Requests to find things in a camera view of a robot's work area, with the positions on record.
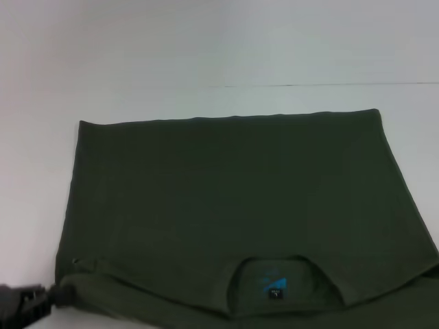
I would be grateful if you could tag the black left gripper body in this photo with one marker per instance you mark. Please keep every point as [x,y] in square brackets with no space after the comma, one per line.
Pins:
[10,303]

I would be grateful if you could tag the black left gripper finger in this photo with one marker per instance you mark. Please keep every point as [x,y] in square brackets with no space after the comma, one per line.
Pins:
[44,298]

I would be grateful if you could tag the dark green FREE t-shirt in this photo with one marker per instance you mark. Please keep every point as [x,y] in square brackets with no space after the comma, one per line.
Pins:
[226,205]

